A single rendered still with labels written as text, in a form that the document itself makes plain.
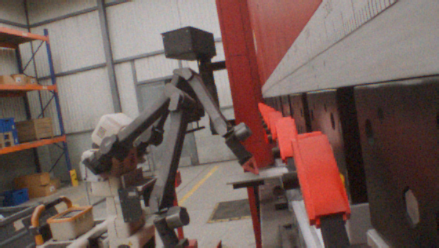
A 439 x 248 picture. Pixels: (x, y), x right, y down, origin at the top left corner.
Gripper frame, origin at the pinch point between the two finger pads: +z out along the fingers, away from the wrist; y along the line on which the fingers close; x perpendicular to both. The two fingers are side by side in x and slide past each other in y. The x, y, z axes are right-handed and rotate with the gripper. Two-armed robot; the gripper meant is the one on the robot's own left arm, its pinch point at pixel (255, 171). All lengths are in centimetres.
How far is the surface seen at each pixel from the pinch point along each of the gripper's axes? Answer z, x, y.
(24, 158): -287, 495, 668
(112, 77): -302, 203, 719
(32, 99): -411, 415, 736
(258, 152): 2, 0, 86
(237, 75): -47, -23, 85
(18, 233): -70, 211, 120
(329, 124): -18, -22, -141
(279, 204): 14.4, -0.6, -17.7
